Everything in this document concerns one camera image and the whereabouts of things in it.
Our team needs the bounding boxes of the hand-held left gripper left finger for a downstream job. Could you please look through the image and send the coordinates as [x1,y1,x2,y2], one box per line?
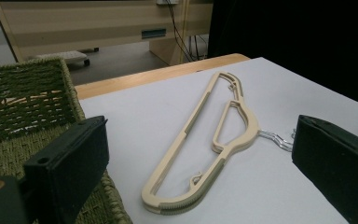
[22,115,110,224]

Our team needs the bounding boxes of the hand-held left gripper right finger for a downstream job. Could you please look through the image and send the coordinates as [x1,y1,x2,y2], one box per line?
[292,115,358,224]

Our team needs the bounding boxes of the green woven basket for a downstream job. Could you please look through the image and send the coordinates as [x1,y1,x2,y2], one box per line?
[0,56,133,224]

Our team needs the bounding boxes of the beige plastic clothes hanger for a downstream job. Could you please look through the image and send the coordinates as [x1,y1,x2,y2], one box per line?
[141,71,295,213]
[142,73,295,217]

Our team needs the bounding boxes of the white table sheet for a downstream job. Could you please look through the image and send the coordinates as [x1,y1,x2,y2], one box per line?
[78,56,358,224]

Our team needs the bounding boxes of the low wheeled platform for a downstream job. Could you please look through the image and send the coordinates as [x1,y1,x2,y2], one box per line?
[35,50,91,67]

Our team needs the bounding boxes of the black curtain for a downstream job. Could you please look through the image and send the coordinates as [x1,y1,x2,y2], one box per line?
[207,0,358,110]

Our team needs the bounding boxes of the beige wooden desk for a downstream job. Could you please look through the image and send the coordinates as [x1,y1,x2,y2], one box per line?
[0,0,213,65]

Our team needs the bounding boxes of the black cables under desk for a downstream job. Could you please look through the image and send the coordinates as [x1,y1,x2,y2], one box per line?
[164,0,209,62]

